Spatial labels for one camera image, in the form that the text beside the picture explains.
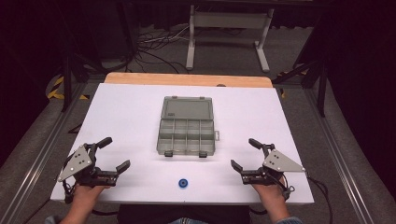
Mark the white board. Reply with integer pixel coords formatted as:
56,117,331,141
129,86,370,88
49,82,315,206

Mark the black metal stand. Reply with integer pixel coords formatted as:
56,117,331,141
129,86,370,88
272,12,331,119

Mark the white metal stand frame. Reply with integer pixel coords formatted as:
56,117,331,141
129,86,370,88
185,4,276,74

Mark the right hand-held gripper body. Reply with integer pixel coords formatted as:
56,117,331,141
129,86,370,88
240,142,306,189

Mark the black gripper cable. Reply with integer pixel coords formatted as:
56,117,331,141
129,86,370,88
274,172,333,224
61,179,77,205

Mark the person's dark clothing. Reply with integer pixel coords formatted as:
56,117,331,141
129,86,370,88
117,203,251,224

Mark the bundle of floor cables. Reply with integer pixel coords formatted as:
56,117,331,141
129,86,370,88
132,24,191,75

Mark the clear plastic compartment box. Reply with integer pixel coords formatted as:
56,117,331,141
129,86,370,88
156,95,220,159

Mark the metal floor rail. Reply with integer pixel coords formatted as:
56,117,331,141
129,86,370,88
0,82,89,224
303,88,379,224

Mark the person's left hand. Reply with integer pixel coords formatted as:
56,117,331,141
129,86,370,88
71,184,110,207

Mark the person's right hand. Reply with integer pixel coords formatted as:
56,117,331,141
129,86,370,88
251,175,290,204

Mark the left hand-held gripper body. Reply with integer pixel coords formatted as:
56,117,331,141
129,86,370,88
57,142,121,189

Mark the yellow black hazard tape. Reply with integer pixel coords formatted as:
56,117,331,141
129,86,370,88
46,76,91,101

